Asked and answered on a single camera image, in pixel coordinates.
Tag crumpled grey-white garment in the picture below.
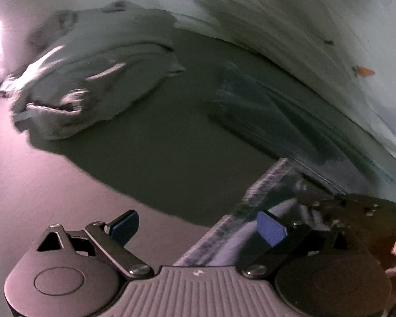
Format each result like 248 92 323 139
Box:
3 1 182 140

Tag white patterned bed sheet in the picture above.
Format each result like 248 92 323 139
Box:
171 0 396 185

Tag blue denim jeans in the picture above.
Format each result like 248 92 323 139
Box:
177 63 396 266

